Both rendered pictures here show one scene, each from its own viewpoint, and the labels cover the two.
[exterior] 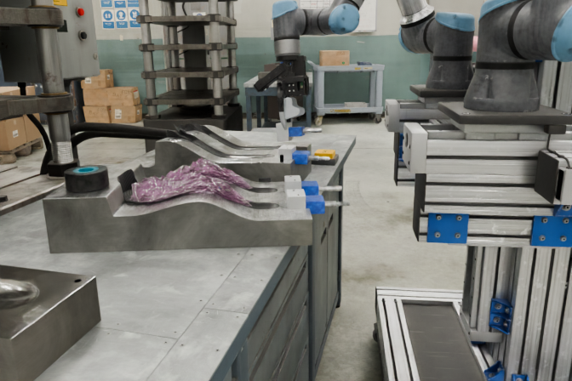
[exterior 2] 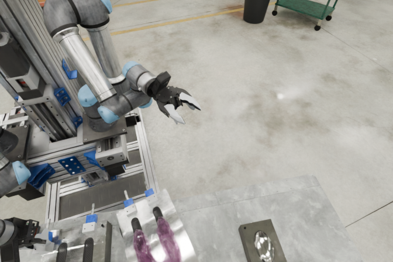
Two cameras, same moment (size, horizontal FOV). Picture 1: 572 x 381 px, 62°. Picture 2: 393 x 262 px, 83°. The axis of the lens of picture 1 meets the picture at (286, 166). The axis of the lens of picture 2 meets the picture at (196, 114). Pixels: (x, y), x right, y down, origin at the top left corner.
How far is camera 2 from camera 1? 1.29 m
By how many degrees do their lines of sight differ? 95
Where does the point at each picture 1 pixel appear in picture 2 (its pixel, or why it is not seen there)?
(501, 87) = not seen: hidden behind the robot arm
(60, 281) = (248, 233)
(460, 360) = (103, 189)
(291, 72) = (19, 231)
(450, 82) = (14, 141)
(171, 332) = (232, 205)
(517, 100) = not seen: hidden behind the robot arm
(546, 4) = (123, 85)
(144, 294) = (221, 227)
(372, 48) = not seen: outside the picture
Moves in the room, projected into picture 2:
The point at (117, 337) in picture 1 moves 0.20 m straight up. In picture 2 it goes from (241, 218) to (248, 203)
